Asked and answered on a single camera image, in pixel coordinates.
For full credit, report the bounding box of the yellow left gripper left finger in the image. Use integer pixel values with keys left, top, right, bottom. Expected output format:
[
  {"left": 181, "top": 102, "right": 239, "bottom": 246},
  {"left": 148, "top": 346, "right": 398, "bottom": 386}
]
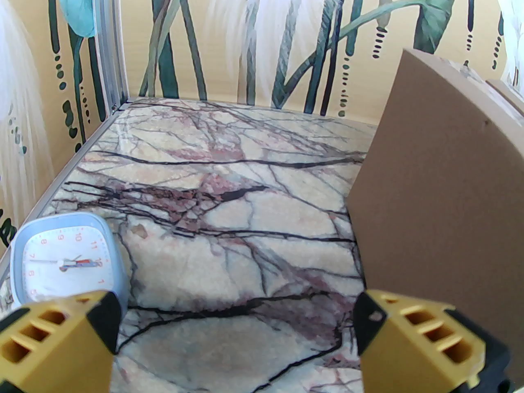
[{"left": 0, "top": 290, "right": 122, "bottom": 393}]

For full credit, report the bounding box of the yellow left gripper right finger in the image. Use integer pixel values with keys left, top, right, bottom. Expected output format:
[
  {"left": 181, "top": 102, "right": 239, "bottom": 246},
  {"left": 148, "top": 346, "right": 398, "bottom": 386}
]
[{"left": 353, "top": 289, "right": 513, "bottom": 393}]

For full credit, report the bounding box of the white square alarm clock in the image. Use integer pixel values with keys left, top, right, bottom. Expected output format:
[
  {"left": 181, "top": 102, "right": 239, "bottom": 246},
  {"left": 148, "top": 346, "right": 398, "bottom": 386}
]
[{"left": 9, "top": 213, "right": 131, "bottom": 316}]

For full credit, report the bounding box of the aluminium table edge rail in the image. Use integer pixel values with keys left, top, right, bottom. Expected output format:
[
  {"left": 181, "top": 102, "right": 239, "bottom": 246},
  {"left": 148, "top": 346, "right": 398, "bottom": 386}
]
[{"left": 0, "top": 99, "right": 131, "bottom": 285}]

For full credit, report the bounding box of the aluminium frame post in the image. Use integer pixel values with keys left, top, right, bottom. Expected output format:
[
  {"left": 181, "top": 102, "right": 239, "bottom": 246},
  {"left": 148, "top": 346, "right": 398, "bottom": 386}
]
[{"left": 92, "top": 0, "right": 129, "bottom": 113}]

